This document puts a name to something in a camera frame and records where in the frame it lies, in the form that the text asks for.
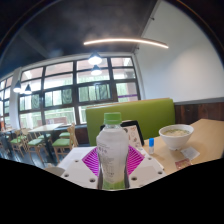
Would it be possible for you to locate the small blue-capped white bottle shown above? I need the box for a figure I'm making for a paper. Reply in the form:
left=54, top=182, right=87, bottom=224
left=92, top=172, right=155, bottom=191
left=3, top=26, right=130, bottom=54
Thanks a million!
left=148, top=137, right=156, bottom=155

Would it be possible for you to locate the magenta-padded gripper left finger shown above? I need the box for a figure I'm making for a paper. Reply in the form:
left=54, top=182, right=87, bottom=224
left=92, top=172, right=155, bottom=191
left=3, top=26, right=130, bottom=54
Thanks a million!
left=59, top=147, right=103, bottom=190

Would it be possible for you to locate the group of pendant lamps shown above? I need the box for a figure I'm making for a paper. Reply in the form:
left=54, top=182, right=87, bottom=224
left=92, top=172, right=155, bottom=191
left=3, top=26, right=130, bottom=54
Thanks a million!
left=12, top=51, right=104, bottom=95

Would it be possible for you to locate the white paper packet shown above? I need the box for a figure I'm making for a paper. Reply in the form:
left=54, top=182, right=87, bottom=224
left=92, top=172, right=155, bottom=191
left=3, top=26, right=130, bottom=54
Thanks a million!
left=180, top=146, right=201, bottom=160

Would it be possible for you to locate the long curved ceiling light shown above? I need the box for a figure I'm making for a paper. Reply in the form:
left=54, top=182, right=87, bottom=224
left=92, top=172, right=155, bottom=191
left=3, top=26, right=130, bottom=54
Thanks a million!
left=83, top=37, right=170, bottom=50

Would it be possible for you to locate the reddish brown paper packet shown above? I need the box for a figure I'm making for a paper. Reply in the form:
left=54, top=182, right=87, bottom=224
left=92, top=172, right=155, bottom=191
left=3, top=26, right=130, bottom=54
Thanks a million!
left=174, top=158, right=193, bottom=171

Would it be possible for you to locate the green-capped clear drink bottle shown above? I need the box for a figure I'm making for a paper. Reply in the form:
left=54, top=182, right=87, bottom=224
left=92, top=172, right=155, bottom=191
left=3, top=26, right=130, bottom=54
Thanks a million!
left=95, top=111, right=130, bottom=191

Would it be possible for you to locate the group of green-seated wooden chairs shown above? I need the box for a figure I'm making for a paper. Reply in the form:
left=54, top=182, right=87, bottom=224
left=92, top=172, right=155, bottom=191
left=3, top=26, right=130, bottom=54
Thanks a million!
left=0, top=123, right=79, bottom=164

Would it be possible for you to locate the black-framed window wall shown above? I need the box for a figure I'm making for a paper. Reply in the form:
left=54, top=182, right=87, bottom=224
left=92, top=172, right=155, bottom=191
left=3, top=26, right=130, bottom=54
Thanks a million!
left=0, top=56, right=142, bottom=131

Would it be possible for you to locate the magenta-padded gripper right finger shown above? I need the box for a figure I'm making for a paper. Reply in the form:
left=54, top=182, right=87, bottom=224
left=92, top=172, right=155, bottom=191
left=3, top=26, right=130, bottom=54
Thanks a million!
left=125, top=145, right=167, bottom=190

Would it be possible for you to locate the white ceramic bowl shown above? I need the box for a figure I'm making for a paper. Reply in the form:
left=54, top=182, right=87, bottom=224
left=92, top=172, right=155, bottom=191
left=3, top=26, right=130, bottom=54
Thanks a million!
left=158, top=123, right=195, bottom=151

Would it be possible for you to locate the green upholstered bench backrest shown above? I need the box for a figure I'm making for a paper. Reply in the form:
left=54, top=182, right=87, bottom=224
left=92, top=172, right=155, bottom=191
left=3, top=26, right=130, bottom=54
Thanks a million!
left=85, top=97, right=176, bottom=147

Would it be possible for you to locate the light wooden dining table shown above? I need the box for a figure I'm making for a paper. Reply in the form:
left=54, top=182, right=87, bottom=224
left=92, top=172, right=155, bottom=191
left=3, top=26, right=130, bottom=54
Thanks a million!
left=28, top=123, right=65, bottom=158

